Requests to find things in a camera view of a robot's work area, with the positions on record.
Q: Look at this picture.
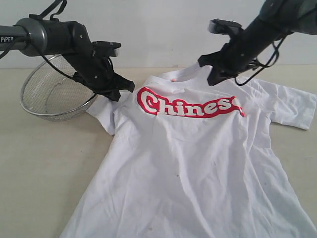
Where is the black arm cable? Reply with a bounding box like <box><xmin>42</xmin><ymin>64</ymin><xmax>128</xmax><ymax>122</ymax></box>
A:
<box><xmin>234</xmin><ymin>29</ymin><xmax>288</xmax><ymax>87</ymax></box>
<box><xmin>0</xmin><ymin>0</ymin><xmax>80</xmax><ymax>80</ymax></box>

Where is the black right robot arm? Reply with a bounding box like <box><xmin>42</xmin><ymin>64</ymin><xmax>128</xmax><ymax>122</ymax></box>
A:
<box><xmin>198</xmin><ymin>0</ymin><xmax>317</xmax><ymax>86</ymax></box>

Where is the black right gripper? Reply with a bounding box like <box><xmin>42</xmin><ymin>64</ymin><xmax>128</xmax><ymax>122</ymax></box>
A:
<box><xmin>198</xmin><ymin>37</ymin><xmax>263</xmax><ymax>86</ymax></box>

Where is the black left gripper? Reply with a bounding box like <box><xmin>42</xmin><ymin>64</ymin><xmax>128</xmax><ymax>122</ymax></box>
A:
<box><xmin>66</xmin><ymin>54</ymin><xmax>135</xmax><ymax>102</ymax></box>

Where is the white t-shirt red print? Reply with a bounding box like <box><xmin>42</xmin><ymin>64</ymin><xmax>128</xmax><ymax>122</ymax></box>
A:
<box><xmin>61</xmin><ymin>64</ymin><xmax>317</xmax><ymax>238</ymax></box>

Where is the metal wire mesh basket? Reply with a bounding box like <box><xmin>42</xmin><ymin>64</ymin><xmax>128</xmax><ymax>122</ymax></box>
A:
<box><xmin>20</xmin><ymin>61</ymin><xmax>97</xmax><ymax>121</ymax></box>

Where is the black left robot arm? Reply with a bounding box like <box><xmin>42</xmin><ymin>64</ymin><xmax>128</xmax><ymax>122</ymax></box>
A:
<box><xmin>0</xmin><ymin>17</ymin><xmax>135</xmax><ymax>102</ymax></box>

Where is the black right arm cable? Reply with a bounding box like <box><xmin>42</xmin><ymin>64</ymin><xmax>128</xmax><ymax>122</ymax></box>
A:
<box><xmin>234</xmin><ymin>29</ymin><xmax>288</xmax><ymax>87</ymax></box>

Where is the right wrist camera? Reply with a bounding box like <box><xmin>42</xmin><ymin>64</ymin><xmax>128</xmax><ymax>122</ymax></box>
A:
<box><xmin>208</xmin><ymin>19</ymin><xmax>243</xmax><ymax>38</ymax></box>

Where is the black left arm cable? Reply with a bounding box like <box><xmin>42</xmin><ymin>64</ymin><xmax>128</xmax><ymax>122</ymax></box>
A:
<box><xmin>0</xmin><ymin>0</ymin><xmax>80</xmax><ymax>80</ymax></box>

